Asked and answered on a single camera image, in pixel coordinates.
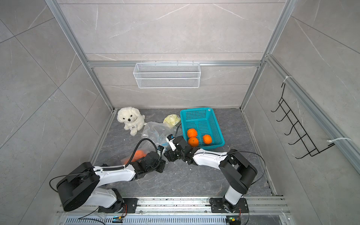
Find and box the black wire hook rack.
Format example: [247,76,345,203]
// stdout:
[271,83,335,159]

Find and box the white wire wall basket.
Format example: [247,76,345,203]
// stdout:
[133,62,201,89]

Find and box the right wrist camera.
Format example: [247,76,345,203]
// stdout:
[166,134,176,151]

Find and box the orange two bag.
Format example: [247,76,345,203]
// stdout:
[187,128,198,138]

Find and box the clear zip bag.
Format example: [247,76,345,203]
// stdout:
[142,122,177,148]
[123,138,157,167]

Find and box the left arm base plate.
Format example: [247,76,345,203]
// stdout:
[98,198,138,213]

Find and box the aluminium rail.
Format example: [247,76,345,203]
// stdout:
[56,196,292,217]

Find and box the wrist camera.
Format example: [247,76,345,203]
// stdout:
[166,134,176,151]
[157,145,164,156]

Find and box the orange three bag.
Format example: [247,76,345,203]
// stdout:
[202,135,212,145]

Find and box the orange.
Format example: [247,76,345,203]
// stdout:
[122,150,147,164]

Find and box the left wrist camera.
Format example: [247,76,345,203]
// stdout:
[157,145,164,156]

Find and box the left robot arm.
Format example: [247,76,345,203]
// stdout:
[51,139,166,213]

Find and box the teal plastic basket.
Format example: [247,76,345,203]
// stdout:
[180,108,225,150]

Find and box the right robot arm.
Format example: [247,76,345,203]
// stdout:
[164,134,258,213]

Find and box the white plush dog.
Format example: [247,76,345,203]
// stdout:
[117,107,147,136]

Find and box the yellow tissue packet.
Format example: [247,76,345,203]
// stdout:
[163,114,181,127]

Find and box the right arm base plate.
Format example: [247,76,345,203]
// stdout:
[209,197,249,213]

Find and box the orange one bag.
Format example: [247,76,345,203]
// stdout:
[188,137,199,148]

